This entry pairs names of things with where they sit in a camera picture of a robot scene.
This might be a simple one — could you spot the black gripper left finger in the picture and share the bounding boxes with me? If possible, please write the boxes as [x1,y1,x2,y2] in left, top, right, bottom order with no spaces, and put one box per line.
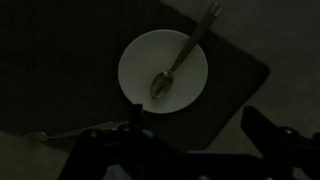
[58,104,187,180]

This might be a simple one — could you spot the silver metal spoon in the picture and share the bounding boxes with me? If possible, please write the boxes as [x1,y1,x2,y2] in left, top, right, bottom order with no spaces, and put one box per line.
[149,2,222,99]

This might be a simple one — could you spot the silver metal fork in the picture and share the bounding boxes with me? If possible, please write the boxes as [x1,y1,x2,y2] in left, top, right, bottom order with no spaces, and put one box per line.
[12,121,126,147]

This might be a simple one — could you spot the dark grey placemat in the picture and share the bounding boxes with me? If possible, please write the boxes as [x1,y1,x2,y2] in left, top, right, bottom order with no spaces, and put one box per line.
[0,0,270,151]

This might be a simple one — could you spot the white round plate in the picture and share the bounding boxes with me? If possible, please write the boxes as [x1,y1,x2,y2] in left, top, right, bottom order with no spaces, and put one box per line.
[118,29,209,114]

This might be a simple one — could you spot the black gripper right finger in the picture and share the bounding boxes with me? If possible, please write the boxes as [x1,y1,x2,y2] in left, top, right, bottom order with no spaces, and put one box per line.
[241,106,320,180]

